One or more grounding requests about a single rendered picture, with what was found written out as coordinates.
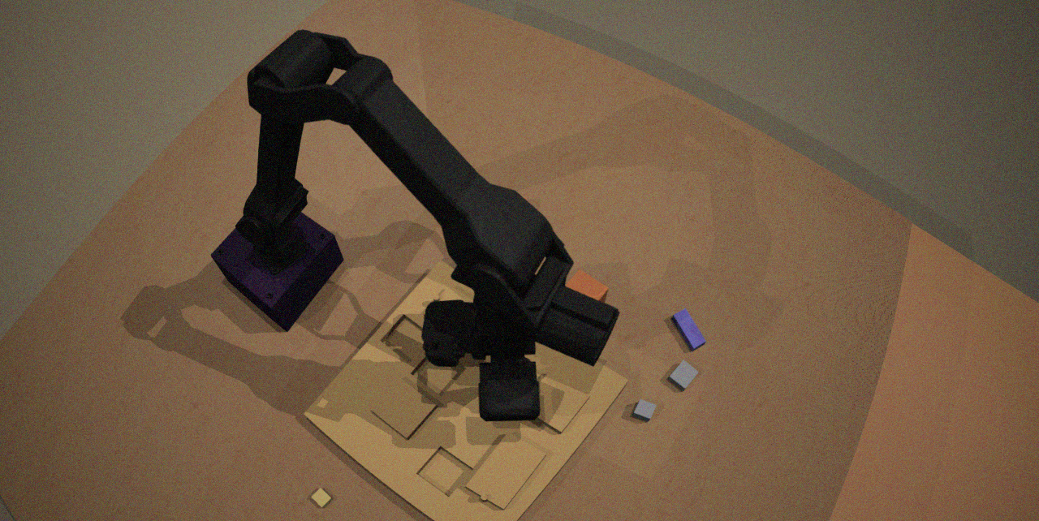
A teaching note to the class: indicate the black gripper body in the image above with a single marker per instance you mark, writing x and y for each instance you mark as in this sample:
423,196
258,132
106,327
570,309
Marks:
512,395

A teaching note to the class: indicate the orange-brown cube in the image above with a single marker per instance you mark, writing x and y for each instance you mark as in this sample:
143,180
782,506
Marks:
585,284

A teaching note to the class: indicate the blue rectangular block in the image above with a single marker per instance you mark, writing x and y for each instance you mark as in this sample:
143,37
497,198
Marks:
688,329

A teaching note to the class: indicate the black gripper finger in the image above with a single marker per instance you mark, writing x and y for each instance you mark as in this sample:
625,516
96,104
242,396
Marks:
487,374

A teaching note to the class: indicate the pale yellow square block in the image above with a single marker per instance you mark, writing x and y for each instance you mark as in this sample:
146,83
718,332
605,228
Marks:
322,498

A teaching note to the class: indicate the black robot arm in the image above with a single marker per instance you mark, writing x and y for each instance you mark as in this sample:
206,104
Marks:
497,239

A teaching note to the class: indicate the tan puzzle board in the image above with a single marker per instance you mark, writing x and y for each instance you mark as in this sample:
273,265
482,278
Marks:
417,427

